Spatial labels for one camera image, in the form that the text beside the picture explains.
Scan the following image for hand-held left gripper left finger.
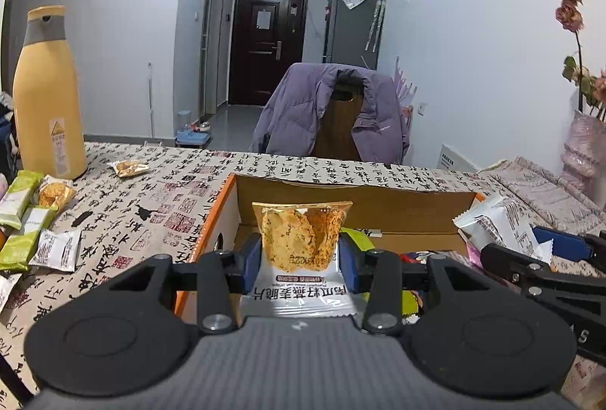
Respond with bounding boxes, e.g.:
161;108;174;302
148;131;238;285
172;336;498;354
108;244;262;335

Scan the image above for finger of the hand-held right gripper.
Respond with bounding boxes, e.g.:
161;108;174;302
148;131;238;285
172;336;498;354
534;227;606;271
480;243;558;296

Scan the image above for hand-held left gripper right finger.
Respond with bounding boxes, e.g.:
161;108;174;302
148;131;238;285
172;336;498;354
338;243;499;336

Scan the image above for white crisp snack packet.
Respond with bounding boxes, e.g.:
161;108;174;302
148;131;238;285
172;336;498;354
239;200;361;318

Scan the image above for red orange cardboard box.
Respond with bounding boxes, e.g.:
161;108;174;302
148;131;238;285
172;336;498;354
174;173;488;325

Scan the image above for red blue snack packet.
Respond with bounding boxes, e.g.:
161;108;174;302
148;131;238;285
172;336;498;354
400;250;448;265

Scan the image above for purple patterned cloth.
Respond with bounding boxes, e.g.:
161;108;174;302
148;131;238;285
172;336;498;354
476;156;606;245

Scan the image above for pink vase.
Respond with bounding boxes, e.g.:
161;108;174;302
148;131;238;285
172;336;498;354
561;109;606;202

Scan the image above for wooden chair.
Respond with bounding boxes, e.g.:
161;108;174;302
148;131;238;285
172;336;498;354
312;78;365;162

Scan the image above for blue pet bowl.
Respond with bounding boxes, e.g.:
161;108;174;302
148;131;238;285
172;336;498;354
176;128;211;148

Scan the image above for small clear crisp packet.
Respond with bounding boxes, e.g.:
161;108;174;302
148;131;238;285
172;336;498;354
109;159;151;178

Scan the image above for purple padded jacket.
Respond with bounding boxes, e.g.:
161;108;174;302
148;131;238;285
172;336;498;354
250;62;412;165

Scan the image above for pink hanger rack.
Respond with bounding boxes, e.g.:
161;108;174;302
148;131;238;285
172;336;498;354
393;56;417;108

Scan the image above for dark entrance door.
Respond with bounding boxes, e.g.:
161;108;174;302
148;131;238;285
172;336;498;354
228;0;309;108

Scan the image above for clear crisp snack packet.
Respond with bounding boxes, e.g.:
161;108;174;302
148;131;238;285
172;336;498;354
35;175;77;212

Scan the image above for grey side door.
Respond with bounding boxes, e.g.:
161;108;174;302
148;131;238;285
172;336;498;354
199;0;227;119

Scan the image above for dried pink flowers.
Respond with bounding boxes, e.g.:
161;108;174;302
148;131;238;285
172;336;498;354
553;0;606;122

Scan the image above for green white snack packet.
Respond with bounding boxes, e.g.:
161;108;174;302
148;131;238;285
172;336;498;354
0;205;58;273
0;170;44;231

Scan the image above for grey refrigerator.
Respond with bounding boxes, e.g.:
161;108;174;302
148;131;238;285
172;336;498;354
323;0;385;70

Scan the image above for hanging folded umbrella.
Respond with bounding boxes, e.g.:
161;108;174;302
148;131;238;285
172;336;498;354
364;0;386;53

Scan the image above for yellow thermos bottle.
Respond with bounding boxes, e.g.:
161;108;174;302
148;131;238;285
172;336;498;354
12;5;88;180

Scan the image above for dark blue bag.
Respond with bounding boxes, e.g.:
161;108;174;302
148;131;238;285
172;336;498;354
0;92;20;183

